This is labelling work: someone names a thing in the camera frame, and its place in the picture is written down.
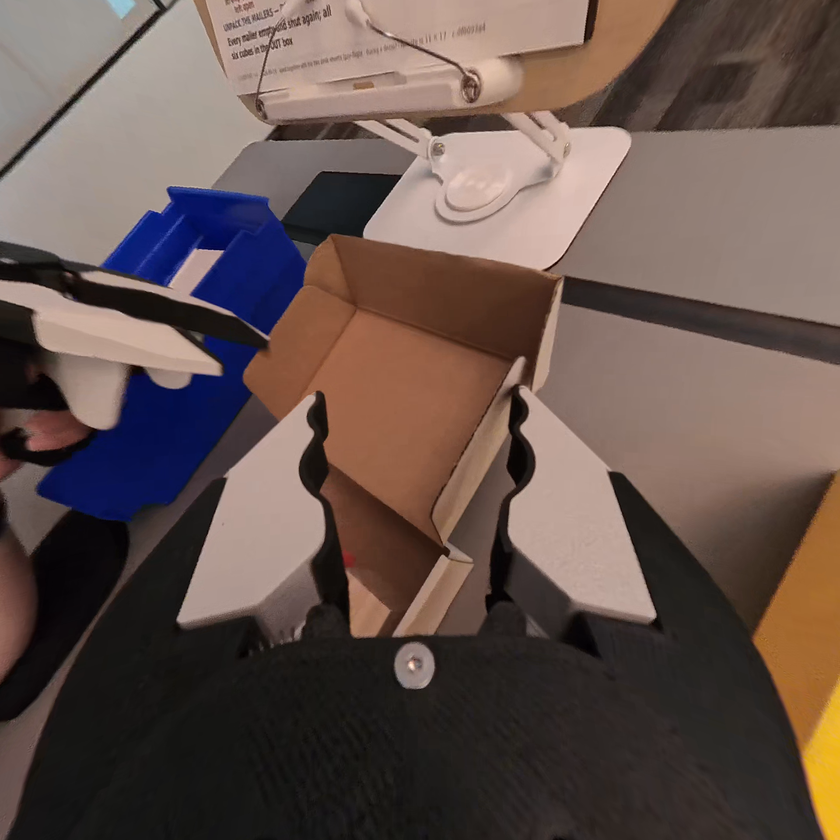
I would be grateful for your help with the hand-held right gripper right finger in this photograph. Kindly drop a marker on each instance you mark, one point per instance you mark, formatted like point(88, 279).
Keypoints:
point(577, 538)

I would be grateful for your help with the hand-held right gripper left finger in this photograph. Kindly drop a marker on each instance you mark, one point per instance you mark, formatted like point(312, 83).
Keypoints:
point(256, 538)

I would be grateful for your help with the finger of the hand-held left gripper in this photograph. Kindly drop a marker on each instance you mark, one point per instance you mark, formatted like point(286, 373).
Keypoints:
point(118, 338)
point(118, 285)

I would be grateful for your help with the blue plastic bin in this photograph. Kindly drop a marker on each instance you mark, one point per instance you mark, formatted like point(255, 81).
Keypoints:
point(164, 446)

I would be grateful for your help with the white cardboard mailer box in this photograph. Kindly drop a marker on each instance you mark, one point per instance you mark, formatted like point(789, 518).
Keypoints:
point(197, 272)
point(407, 394)

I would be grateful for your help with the yellow plastic bin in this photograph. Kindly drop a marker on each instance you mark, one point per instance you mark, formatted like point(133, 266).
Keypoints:
point(807, 656)

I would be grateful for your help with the person's left hand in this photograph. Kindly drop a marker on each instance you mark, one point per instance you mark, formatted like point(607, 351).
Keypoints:
point(46, 430)

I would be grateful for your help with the printed instruction sheet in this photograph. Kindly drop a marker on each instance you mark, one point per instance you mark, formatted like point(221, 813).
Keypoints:
point(426, 26)

